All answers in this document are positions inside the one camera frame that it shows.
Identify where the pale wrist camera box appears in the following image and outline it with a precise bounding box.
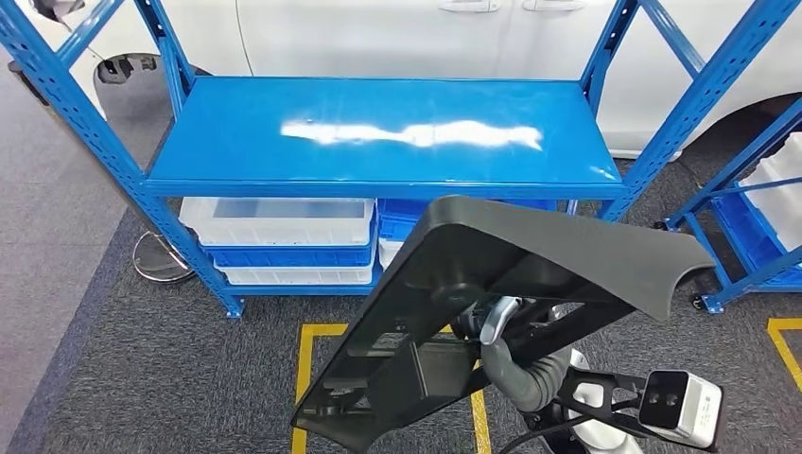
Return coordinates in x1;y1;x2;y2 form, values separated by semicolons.
636;369;725;450

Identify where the blue metal shelf rack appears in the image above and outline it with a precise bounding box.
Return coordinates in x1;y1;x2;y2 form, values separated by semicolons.
654;96;802;316
0;0;802;320

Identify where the black plastic plate bracket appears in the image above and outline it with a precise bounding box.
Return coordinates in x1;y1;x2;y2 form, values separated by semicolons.
290;195;718;454

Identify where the white car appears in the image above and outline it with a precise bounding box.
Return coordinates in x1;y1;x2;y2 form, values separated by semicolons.
12;0;802;162

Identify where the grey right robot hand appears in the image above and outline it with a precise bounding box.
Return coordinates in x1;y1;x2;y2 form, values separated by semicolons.
477;295;525;385

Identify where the black camera cable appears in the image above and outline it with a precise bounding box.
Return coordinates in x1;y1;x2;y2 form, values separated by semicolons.
497;413;591;454

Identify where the translucent white plastic bin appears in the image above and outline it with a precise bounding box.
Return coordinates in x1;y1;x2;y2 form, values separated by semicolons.
179;196;376;248

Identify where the white car door handle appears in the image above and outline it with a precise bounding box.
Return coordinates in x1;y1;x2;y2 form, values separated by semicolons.
437;0;504;14
521;0;589;13

